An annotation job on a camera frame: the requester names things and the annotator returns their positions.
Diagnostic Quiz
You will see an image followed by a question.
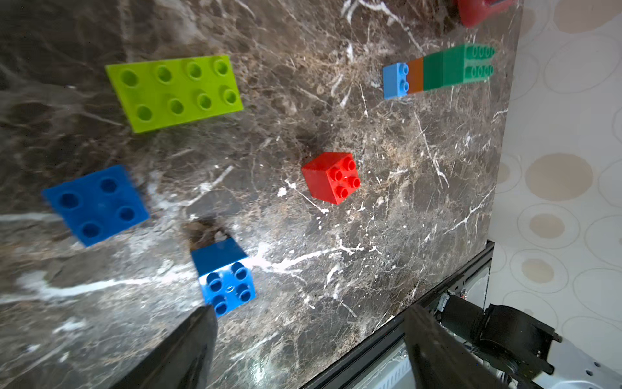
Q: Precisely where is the green 2x2 lego brick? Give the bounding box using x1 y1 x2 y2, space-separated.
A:
423 52 444 91

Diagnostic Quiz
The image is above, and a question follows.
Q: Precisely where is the red polka dot toaster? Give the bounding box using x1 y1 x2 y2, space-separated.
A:
455 0 514 28

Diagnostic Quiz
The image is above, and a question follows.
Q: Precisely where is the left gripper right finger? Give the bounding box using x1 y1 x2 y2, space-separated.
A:
403 305 506 389

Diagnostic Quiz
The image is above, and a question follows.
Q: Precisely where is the lime green 2x4 lego brick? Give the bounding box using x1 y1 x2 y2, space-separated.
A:
105 56 243 134

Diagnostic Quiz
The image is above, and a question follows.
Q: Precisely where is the blue 2x2 lego brick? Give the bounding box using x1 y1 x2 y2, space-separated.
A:
191 238 256 318
43 165 150 247

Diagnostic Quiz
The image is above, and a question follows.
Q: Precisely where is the light blue 2x4 lego brick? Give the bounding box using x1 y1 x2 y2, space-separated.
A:
382 63 410 100

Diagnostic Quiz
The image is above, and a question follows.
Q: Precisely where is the orange 2x2 lego brick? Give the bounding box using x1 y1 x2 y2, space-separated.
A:
407 58 424 94

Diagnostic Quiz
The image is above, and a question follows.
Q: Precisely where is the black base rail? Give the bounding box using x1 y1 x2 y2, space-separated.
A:
304 241 495 388

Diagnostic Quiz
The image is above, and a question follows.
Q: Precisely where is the red 2x2 lego brick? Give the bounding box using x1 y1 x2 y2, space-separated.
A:
301 152 361 205

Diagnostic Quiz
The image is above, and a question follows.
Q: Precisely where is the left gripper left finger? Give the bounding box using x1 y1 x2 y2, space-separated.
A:
113 306 218 388

